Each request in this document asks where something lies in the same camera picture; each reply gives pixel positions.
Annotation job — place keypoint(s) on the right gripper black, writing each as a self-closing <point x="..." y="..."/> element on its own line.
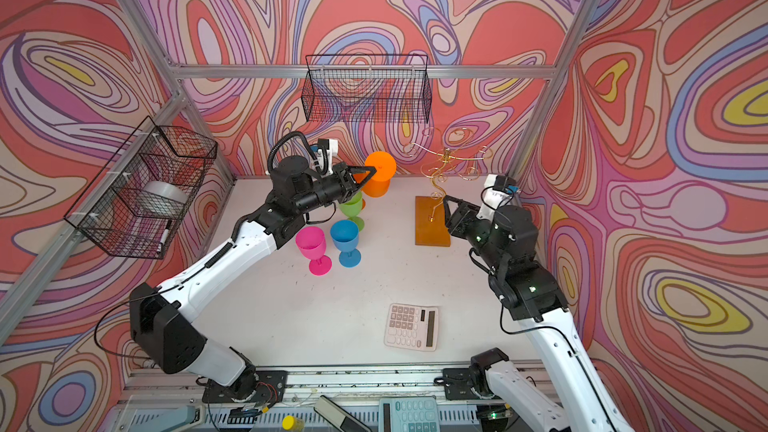
<point x="463" y="215"/>

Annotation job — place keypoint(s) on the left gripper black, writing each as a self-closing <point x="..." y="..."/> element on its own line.
<point x="344" y="183"/>

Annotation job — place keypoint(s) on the orange wine glass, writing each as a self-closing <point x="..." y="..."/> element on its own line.
<point x="386" y="167"/>

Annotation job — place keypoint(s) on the green wine glass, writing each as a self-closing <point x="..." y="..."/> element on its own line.
<point x="352" y="208"/>

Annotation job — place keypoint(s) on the gold wire rack wooden base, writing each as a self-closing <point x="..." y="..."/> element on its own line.
<point x="446" y="161"/>

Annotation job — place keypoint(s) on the blue wine glass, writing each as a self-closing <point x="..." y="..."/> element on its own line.
<point x="345" y="236"/>

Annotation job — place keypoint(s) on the magenta wine glass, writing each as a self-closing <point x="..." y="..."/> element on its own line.
<point x="311" y="242"/>

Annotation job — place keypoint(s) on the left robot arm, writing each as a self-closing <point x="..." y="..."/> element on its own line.
<point x="304" y="177"/>

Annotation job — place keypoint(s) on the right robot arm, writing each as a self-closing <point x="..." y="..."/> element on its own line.
<point x="502" y="241"/>

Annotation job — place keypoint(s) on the pink calculator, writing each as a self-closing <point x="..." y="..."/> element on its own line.
<point x="412" y="327"/>

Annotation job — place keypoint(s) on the silver tape roll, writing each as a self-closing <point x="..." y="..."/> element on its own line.
<point x="166" y="191"/>

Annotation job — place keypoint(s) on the marker pen in basket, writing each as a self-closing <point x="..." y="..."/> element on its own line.
<point x="163" y="238"/>

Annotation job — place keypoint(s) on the teal calculator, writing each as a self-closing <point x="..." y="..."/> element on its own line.
<point x="408" y="414"/>

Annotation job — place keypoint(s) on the black phone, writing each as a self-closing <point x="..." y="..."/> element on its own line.
<point x="338" y="417"/>

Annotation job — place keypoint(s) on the black wire basket back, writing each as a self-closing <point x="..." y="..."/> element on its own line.
<point x="367" y="88"/>

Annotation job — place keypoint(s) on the black wire basket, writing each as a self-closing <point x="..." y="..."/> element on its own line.
<point x="122" y="220"/>
<point x="367" y="88"/>

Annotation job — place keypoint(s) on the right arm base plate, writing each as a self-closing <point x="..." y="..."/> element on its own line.
<point x="459" y="383"/>

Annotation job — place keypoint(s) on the black wire basket left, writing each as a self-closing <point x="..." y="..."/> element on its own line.
<point x="122" y="220"/>

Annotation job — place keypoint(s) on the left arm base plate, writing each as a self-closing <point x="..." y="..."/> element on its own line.
<point x="262" y="387"/>

